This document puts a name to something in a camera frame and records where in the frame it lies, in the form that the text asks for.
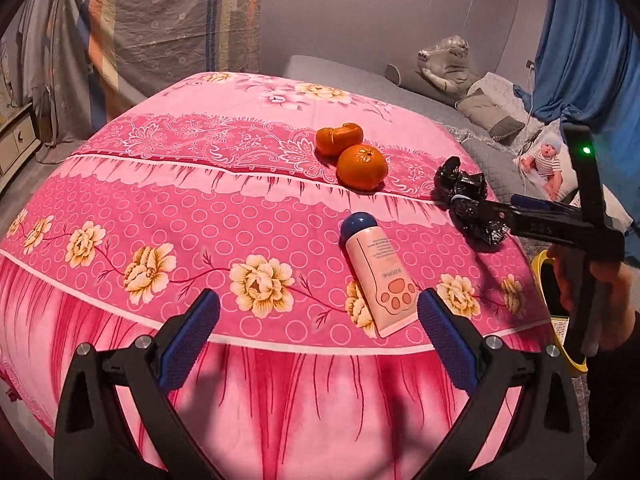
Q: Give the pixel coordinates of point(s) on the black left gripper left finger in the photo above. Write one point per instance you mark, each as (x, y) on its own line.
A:
(92, 439)

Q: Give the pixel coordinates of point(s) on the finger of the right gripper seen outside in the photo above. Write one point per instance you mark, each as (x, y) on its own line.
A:
(480, 209)

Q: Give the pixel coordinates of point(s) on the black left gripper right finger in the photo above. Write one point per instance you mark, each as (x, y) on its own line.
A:
(544, 439)

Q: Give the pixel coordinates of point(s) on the person's dark sleeve forearm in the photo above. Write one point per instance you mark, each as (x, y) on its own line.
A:
(613, 409)

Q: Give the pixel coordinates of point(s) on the yellow rimmed trash bin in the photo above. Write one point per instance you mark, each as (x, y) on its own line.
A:
(542, 267)

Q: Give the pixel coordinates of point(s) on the right hand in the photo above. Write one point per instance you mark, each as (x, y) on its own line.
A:
(618, 318)

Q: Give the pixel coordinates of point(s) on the left baby print pillow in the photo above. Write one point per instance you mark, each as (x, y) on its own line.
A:
(546, 165)

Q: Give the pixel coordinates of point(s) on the grey green cushion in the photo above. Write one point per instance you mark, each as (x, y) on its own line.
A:
(482, 111)

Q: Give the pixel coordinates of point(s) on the pink paw lotion tube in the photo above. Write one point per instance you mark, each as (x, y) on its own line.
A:
(388, 290)

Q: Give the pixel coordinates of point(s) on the whole orange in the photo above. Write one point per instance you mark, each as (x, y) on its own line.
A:
(362, 167)

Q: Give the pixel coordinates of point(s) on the grey bolster cushion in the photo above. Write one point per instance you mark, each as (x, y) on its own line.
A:
(411, 79)

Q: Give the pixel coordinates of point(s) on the white tiger plush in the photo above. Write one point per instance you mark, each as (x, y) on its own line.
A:
(447, 66)

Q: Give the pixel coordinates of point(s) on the peeled orange peel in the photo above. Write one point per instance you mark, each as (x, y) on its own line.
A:
(332, 142)

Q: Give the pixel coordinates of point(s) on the blue curtain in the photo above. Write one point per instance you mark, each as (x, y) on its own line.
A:
(587, 71)

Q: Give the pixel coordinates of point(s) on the white low cabinet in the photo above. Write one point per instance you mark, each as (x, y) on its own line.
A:
(19, 141)

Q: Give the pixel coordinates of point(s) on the striped grey hanging sheet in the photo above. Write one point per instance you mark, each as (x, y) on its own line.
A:
(81, 63)

